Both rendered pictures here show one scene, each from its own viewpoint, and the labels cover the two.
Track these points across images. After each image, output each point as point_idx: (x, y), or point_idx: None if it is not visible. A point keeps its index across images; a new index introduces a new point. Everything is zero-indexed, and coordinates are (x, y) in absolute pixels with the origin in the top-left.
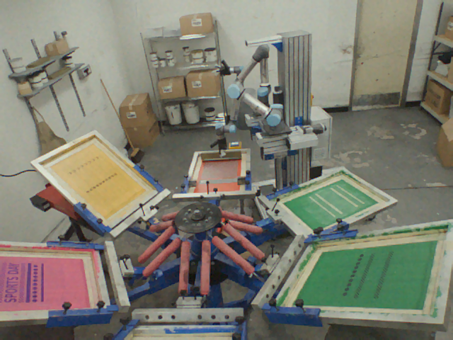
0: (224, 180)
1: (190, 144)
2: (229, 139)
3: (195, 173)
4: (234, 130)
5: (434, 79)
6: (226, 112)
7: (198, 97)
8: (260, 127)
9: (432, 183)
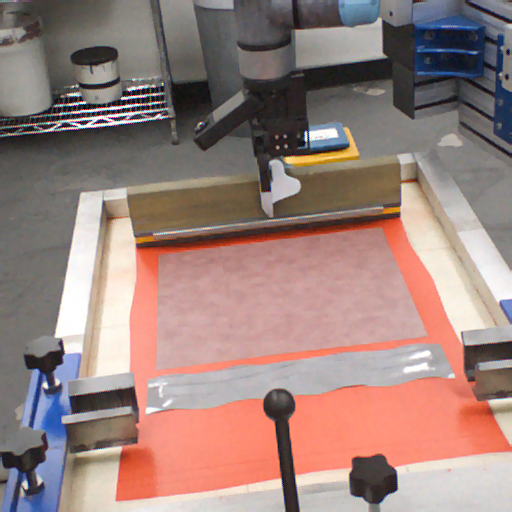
0: (342, 372)
1: (21, 207)
2: (196, 175)
3: (103, 333)
4: (377, 1)
5: None
6: (168, 72)
7: (39, 3)
8: (477, 20)
9: None
